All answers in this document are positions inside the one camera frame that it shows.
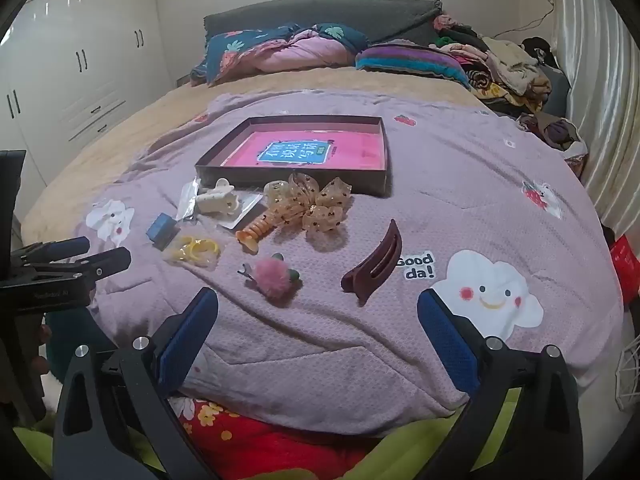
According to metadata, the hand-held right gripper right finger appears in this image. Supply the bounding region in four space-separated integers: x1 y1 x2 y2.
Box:
416 287 586 480

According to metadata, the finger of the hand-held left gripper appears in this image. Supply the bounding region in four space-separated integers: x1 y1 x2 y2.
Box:
20 236 92 263
30 247 132 285

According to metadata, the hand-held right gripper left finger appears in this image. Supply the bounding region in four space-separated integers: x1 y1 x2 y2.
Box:
52 287 221 480

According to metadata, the small blue box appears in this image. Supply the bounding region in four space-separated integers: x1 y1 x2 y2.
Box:
146 212 181 252

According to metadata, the yellow hair ties packet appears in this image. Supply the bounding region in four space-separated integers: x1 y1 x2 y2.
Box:
164 235 222 267

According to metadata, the pink pompom hair clip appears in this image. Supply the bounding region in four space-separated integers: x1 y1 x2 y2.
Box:
237 254 303 303

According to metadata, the white hair claw clip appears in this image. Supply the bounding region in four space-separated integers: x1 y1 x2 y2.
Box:
194 178 241 218

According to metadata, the translucent yellow claw clip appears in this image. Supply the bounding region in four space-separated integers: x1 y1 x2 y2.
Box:
263 181 291 206

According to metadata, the beige polka dot bow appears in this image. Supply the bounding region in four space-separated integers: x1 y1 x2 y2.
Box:
270 172 353 251

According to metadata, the dark brown shallow box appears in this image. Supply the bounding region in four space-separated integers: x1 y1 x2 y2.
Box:
194 116 392 197

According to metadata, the person's left hand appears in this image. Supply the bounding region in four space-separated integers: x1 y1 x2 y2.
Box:
27 322 54 380

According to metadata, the maroon hair claw clip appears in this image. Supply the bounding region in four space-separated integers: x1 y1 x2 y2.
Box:
340 219 403 307

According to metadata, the red floral cloth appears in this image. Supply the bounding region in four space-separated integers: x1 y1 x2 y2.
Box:
167 395 386 480

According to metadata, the orange lobster hair clip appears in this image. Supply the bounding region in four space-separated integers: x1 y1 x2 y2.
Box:
235 210 273 253

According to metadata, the beige bed sheet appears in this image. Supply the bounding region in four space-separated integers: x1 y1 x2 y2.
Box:
21 62 493 246

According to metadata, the white card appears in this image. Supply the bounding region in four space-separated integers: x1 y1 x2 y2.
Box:
220 192 265 231

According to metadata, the white wardrobe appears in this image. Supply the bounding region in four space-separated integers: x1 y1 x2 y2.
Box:
0 0 173 201

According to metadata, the red bag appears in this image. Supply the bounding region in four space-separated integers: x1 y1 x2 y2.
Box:
607 234 640 311

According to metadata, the bag of clothes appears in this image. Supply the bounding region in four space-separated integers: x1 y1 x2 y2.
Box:
517 112 591 176

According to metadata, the blue and pink floral quilt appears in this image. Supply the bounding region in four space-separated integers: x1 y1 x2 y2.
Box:
190 22 373 86

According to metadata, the pile of clothes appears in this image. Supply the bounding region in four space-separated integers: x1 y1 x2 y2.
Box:
432 14 571 121

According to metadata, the striped pillow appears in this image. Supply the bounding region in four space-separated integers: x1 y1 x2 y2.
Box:
355 42 471 92

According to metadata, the cream curtain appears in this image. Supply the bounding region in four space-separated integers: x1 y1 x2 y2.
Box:
550 0 640 221

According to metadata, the grey headboard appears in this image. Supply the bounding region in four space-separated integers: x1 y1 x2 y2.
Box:
202 0 443 56

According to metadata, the white wire basket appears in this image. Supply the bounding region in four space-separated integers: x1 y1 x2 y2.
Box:
614 332 640 413

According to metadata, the black wall cable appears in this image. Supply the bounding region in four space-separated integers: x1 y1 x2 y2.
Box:
492 0 557 41

